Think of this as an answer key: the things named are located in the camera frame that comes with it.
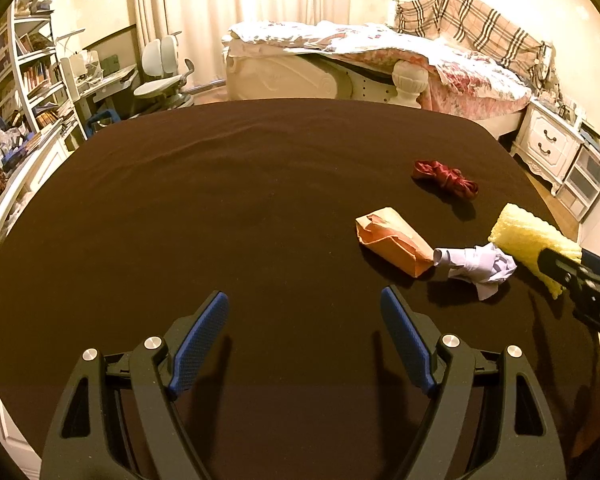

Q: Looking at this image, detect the grey office chair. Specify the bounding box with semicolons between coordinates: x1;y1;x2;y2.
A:
132;35;197;108

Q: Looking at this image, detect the cream curtain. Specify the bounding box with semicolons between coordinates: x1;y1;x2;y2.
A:
130;0;353;91

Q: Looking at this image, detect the plastic drawer unit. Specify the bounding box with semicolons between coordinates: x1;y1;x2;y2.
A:
560;142;600;221

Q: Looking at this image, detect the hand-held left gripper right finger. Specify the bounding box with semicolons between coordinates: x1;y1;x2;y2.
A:
380;285;567;480

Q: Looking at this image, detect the yellow foam fruit net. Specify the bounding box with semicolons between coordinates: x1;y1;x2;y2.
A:
487;203;583;301

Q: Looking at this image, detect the orange paper bag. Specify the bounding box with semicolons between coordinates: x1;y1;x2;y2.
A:
355;206;436;278

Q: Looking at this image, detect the plaid blanket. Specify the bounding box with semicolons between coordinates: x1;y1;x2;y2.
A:
392;0;553;78

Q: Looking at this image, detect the white cabinet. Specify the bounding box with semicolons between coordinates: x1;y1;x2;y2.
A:
0;135;76;461

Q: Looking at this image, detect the floral duvet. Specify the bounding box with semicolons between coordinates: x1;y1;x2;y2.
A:
228;20;531;116

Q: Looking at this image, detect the white desk lamp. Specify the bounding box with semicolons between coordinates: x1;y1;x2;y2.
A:
55;27;87;56

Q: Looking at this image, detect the white study desk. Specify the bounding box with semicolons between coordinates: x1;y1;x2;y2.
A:
62;65;138;136

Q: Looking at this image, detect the blue step stool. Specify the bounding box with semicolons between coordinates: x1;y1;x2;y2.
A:
86;110;121;136

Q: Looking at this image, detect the dark red hair scrunchie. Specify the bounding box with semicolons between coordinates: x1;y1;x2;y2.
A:
412;159;480;201

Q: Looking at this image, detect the white nightstand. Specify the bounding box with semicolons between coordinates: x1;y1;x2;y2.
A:
510;100;583;196

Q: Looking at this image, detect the bed with floral cover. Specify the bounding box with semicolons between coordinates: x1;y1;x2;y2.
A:
222;0;556;136

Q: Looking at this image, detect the crumpled lavender paper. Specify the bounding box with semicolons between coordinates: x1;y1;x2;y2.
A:
433;242;518;302

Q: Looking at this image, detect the white bookshelf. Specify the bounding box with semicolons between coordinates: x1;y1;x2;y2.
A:
0;0;88;146

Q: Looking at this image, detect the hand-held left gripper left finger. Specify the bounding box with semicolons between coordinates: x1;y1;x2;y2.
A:
40;290;229;480

